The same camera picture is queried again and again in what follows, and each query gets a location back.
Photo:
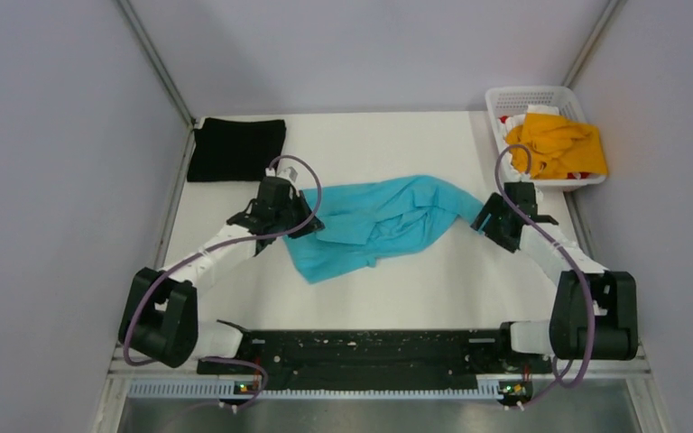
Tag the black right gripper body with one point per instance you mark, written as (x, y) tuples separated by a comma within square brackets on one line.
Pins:
[(495, 225)]

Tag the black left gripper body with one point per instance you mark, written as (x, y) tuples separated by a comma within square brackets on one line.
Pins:
[(295, 213)]

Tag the cyan t shirt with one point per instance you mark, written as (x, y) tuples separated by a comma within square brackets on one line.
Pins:
[(365, 223)]

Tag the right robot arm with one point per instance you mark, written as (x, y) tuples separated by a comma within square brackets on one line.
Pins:
[(594, 312)]

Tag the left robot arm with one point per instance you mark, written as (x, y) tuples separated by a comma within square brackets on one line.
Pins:
[(160, 323)]

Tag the folded black t shirt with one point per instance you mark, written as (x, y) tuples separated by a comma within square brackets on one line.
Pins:
[(235, 151)]

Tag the white plastic basket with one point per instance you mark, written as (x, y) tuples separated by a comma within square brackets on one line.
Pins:
[(516, 100)]

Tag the yellow t shirt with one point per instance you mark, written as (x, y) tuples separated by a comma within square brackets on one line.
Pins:
[(559, 146)]

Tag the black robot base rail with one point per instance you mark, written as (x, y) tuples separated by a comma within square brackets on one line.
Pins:
[(377, 360)]

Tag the white slotted cable duct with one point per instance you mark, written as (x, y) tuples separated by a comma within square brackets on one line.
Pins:
[(218, 389)]

